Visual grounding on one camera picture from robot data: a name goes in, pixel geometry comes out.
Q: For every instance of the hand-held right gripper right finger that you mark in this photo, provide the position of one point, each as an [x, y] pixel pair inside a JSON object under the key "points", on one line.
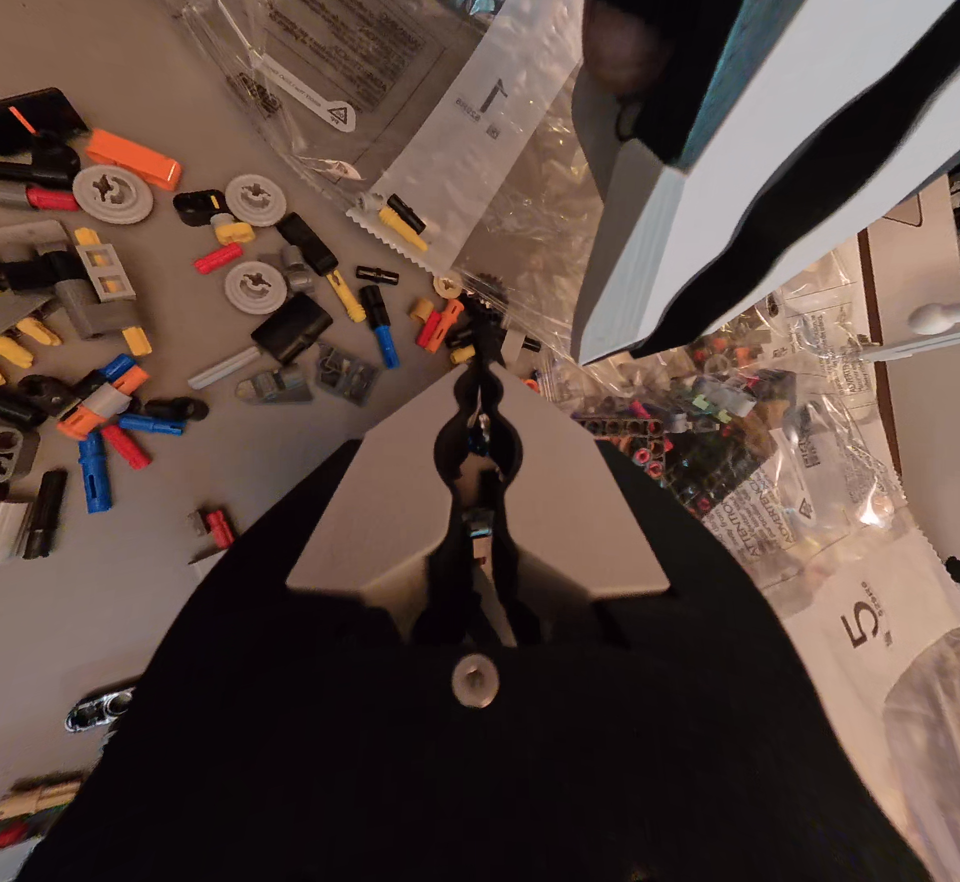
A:
{"points": [[585, 522]]}

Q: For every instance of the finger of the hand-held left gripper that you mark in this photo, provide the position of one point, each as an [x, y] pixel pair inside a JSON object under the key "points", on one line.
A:
{"points": [[862, 185], [787, 72]]}

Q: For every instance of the clear plastic parts bag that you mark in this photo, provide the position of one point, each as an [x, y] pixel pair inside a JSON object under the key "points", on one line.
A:
{"points": [[862, 597], [480, 95], [825, 357]]}

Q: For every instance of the wooden and white book stand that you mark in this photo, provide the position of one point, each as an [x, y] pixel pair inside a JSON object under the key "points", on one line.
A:
{"points": [[934, 318]]}

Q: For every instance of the pile of toy bricks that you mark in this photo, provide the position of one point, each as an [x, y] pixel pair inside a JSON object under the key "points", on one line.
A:
{"points": [[112, 192]]}

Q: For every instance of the black holed frame brick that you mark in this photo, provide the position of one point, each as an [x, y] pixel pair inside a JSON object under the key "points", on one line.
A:
{"points": [[622, 440]]}

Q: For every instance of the black toy brick assembly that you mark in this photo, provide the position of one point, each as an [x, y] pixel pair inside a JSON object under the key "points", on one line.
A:
{"points": [[484, 342]]}

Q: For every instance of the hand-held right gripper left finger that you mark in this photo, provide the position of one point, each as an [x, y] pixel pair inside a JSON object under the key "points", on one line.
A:
{"points": [[375, 522]]}

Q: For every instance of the person's left hand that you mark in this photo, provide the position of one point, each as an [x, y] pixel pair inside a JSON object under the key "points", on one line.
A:
{"points": [[622, 50]]}

